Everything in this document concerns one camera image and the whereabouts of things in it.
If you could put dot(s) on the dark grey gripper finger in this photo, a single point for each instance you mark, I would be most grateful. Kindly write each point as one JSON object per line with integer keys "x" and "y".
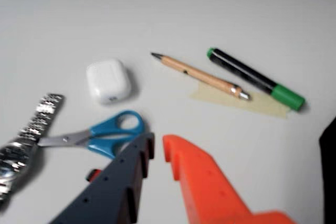
{"x": 110, "y": 195}

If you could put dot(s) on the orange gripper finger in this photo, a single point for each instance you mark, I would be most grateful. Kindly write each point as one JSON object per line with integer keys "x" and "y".
{"x": 207, "y": 190}

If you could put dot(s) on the black fabric bag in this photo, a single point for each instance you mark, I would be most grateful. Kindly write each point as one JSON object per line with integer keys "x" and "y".
{"x": 329, "y": 171}

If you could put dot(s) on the red black USB stick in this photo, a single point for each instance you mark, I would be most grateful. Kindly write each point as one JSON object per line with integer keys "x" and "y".
{"x": 94, "y": 174}

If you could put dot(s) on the long beige masking tape strip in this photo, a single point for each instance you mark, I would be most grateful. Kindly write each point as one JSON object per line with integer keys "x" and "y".
{"x": 223, "y": 98}

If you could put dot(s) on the silver wristwatch blue dial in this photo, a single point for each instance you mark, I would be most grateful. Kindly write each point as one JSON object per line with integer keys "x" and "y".
{"x": 18, "y": 155}

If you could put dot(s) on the white earbuds case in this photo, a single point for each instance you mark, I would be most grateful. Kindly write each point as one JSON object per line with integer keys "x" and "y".
{"x": 108, "y": 81}

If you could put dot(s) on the wooden ballpoint pen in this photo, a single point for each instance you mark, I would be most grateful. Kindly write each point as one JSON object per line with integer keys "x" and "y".
{"x": 202, "y": 75}

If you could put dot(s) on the green black marker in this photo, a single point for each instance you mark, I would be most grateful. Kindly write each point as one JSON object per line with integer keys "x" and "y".
{"x": 252, "y": 77}

